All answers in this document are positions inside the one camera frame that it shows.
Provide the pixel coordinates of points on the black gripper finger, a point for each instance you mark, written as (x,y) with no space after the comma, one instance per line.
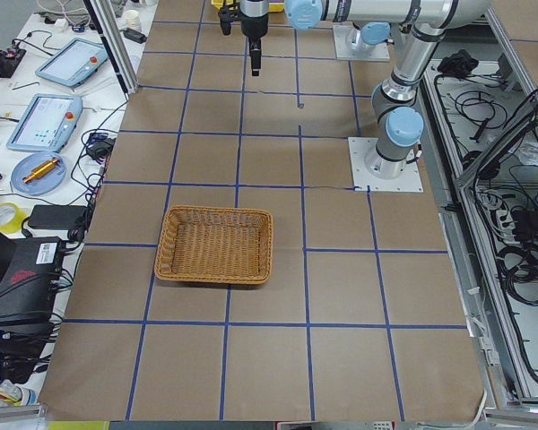
(255,53)

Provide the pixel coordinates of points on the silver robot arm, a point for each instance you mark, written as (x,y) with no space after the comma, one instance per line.
(366,35)
(400,125)

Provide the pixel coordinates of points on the yellow tape roll on desk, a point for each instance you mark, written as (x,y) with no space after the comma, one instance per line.
(11,218)

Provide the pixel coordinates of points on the white paper cup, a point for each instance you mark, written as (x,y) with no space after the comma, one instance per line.
(132,19)

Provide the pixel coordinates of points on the upper teach pendant tablet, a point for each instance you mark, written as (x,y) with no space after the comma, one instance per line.
(74,63)

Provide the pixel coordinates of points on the teach pendant tablet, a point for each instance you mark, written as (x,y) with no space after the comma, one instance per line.
(74,63)
(47,123)

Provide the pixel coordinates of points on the brown wicker basket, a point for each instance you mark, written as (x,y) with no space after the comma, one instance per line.
(215,245)

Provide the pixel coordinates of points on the lower teach pendant tablet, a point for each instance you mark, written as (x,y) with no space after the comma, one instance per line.
(47,123)

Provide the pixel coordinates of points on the brass cylinder part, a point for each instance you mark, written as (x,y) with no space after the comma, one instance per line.
(41,170)

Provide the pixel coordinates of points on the blue plate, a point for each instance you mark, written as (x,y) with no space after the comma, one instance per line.
(44,185)

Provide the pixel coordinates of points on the black power adapter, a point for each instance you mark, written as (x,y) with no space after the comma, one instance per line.
(56,217)

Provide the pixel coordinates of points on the black computer box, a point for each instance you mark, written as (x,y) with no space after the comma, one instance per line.
(28,269)

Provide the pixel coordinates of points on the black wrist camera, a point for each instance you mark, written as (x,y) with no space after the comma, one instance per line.
(228,13)

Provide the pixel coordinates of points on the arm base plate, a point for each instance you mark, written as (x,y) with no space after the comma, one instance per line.
(379,54)
(371,173)

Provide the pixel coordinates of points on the aluminium frame post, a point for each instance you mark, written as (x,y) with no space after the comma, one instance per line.
(105,22)

